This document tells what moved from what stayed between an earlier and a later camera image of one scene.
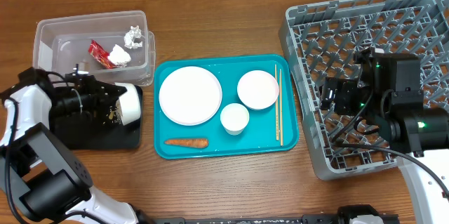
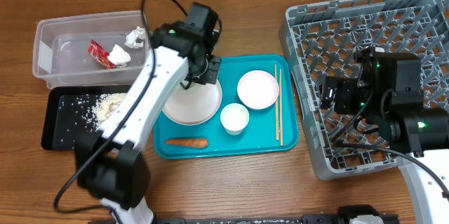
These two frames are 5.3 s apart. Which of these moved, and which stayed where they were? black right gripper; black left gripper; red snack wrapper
Moved: black left gripper
Stayed: red snack wrapper; black right gripper
